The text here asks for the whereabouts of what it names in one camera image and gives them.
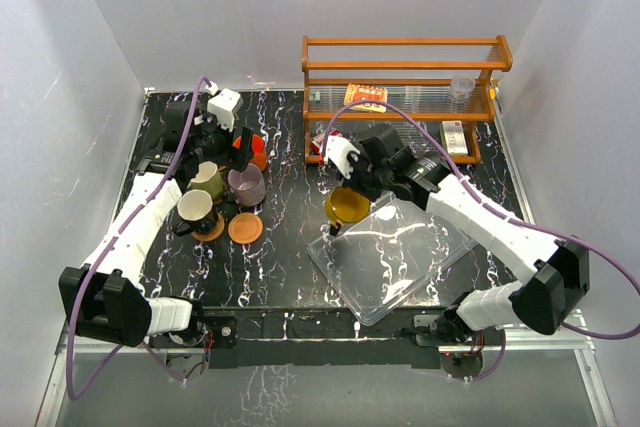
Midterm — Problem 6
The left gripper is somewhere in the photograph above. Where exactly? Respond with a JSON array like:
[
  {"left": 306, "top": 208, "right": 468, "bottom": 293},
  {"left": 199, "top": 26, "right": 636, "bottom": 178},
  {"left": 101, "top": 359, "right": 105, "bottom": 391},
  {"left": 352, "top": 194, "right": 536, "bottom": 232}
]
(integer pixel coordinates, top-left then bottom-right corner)
[{"left": 191, "top": 107, "right": 253, "bottom": 172}]

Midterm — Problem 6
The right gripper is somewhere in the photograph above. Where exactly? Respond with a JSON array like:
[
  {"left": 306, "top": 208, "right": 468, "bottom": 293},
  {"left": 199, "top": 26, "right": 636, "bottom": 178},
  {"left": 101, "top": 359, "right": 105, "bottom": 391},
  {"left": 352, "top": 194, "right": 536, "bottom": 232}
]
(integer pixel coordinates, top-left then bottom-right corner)
[{"left": 336, "top": 150, "right": 392, "bottom": 203}]

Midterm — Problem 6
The orange mug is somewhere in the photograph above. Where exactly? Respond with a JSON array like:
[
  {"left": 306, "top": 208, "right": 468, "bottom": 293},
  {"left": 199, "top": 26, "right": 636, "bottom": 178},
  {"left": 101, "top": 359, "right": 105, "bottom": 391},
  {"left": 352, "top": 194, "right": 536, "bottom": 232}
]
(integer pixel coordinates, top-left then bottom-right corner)
[{"left": 232, "top": 134, "right": 267, "bottom": 171}]

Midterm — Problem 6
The yellow mug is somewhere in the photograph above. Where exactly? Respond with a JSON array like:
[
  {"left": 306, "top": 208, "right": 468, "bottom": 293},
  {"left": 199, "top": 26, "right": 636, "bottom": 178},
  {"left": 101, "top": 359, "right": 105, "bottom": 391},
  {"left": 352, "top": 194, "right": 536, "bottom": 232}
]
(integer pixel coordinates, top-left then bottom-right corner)
[{"left": 325, "top": 187, "right": 371, "bottom": 236}]

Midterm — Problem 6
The purple mug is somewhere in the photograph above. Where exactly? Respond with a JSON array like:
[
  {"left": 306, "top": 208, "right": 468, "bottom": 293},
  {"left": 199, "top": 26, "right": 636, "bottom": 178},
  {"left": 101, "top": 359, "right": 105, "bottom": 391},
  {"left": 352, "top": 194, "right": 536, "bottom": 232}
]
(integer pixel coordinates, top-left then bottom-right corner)
[{"left": 227, "top": 163, "right": 266, "bottom": 207}]

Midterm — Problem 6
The pale green mug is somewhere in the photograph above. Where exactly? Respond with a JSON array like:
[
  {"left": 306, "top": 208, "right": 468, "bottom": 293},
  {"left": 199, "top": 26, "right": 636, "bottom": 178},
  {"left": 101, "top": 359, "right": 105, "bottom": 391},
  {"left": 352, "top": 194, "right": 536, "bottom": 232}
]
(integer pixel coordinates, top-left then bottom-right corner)
[{"left": 188, "top": 161, "right": 226, "bottom": 203}]

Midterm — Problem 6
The black and white mug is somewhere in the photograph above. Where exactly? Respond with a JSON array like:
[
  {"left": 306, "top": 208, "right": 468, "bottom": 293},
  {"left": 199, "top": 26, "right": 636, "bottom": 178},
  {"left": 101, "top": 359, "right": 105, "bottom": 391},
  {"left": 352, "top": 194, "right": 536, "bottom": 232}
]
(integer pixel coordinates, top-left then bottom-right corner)
[{"left": 172, "top": 189, "right": 218, "bottom": 237}]

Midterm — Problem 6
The light wooden coaster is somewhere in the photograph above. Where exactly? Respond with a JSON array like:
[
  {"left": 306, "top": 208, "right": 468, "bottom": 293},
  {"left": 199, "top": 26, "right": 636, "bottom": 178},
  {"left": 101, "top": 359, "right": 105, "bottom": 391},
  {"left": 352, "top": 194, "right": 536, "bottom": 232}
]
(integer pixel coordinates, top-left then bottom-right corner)
[
  {"left": 191, "top": 213, "right": 225, "bottom": 242},
  {"left": 228, "top": 212, "right": 264, "bottom": 245}
]

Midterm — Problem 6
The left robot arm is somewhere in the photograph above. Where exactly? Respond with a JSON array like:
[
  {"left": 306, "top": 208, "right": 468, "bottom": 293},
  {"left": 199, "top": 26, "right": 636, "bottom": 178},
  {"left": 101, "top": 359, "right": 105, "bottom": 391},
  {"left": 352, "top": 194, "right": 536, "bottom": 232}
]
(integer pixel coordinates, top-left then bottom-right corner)
[{"left": 58, "top": 89, "right": 252, "bottom": 347}]

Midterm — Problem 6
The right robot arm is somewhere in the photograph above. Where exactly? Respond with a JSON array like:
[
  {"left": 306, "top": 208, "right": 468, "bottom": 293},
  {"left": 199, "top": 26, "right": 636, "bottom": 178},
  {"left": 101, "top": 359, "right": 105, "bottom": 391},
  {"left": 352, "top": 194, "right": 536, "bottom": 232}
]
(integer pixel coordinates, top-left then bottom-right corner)
[{"left": 325, "top": 124, "right": 589, "bottom": 344}]

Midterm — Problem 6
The clear plastic cup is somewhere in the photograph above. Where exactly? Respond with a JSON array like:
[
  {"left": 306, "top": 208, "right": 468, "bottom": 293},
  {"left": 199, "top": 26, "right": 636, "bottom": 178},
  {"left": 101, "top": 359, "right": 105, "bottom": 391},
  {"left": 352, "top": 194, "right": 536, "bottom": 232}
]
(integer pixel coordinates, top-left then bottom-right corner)
[{"left": 448, "top": 74, "right": 476, "bottom": 103}]

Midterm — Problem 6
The clear plastic tray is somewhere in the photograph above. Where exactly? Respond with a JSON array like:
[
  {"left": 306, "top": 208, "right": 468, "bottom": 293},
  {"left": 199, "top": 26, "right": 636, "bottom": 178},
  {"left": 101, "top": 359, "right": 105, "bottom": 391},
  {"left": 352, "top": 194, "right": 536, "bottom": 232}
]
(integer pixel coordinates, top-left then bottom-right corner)
[{"left": 308, "top": 193, "right": 476, "bottom": 326}]

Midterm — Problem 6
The red and white can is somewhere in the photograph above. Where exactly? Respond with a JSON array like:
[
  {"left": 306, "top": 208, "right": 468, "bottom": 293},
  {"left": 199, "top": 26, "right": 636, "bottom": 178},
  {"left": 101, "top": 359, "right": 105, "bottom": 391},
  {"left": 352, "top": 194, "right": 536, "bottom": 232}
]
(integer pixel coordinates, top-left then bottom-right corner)
[{"left": 311, "top": 129, "right": 341, "bottom": 155}]

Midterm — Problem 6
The orange snack packet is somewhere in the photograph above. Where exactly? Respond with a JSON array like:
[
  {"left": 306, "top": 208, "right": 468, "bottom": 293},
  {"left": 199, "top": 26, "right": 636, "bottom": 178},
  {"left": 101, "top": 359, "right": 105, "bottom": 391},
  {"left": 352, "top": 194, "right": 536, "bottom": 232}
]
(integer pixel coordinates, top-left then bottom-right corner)
[{"left": 344, "top": 83, "right": 388, "bottom": 113}]

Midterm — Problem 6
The white and red box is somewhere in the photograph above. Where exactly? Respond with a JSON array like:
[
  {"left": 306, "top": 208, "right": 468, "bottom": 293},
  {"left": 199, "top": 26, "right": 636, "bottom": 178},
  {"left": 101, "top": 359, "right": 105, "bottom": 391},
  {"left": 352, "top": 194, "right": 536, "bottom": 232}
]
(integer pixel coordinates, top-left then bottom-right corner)
[{"left": 440, "top": 120, "right": 469, "bottom": 157}]

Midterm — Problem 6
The wooden shelf rack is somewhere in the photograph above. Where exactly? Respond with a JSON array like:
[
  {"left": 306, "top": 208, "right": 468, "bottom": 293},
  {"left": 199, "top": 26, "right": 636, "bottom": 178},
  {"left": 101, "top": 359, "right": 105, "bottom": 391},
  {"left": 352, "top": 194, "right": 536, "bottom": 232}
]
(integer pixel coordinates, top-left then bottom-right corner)
[{"left": 301, "top": 35, "right": 513, "bottom": 164}]

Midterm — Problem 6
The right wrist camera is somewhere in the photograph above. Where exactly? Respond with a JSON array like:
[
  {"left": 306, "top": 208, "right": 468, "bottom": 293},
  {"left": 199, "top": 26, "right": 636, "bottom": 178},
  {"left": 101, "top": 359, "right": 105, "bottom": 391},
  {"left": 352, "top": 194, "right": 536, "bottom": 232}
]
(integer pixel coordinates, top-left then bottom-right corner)
[{"left": 321, "top": 135, "right": 360, "bottom": 179}]

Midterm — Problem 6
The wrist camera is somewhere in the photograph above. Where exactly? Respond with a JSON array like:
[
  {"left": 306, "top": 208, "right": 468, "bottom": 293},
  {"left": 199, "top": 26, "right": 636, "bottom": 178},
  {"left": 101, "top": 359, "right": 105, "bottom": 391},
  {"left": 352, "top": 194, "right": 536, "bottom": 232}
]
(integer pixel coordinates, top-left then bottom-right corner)
[
  {"left": 321, "top": 135, "right": 360, "bottom": 179},
  {"left": 207, "top": 88, "right": 243, "bottom": 132}
]

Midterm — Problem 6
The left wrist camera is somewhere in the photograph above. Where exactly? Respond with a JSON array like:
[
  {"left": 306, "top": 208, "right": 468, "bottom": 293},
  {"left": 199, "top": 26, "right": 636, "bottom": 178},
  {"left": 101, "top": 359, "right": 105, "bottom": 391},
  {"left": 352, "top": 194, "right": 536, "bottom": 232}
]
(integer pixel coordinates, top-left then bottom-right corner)
[{"left": 207, "top": 88, "right": 243, "bottom": 132}]

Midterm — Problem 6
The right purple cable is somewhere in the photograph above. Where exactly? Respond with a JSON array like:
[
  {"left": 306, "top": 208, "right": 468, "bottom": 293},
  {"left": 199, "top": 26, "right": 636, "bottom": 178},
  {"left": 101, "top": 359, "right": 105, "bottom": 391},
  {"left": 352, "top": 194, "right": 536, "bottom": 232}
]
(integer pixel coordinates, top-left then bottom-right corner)
[{"left": 321, "top": 99, "right": 640, "bottom": 381}]

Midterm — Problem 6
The purple cable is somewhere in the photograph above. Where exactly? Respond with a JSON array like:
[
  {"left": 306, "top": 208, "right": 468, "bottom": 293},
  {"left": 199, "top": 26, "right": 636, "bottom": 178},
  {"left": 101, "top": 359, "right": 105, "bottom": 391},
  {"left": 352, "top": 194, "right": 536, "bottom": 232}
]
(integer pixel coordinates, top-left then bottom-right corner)
[
  {"left": 321, "top": 99, "right": 640, "bottom": 381},
  {"left": 66, "top": 75, "right": 219, "bottom": 401}
]

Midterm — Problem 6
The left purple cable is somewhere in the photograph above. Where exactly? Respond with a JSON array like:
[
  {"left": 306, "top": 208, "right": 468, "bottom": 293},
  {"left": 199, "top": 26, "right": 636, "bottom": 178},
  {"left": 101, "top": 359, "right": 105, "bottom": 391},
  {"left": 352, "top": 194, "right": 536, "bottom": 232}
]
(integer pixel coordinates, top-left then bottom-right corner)
[{"left": 66, "top": 75, "right": 219, "bottom": 401}]

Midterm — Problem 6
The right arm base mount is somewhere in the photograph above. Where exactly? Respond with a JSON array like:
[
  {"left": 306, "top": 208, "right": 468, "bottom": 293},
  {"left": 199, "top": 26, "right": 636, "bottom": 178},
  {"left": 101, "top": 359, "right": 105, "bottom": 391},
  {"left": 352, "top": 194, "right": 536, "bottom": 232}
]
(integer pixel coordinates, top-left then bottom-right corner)
[{"left": 394, "top": 311, "right": 506, "bottom": 385}]

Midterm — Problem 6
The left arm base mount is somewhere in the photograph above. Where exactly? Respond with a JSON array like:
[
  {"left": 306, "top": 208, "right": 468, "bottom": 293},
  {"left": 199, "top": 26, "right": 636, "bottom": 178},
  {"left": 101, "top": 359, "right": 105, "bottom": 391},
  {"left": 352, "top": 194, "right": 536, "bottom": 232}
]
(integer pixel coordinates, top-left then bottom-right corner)
[{"left": 142, "top": 315, "right": 238, "bottom": 388}]

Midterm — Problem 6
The aluminium frame rail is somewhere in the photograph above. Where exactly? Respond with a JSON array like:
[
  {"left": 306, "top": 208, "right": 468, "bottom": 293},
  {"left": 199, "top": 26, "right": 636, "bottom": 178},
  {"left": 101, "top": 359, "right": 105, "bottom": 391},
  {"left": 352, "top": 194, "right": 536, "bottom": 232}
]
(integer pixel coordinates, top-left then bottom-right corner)
[{"left": 38, "top": 308, "right": 616, "bottom": 426}]

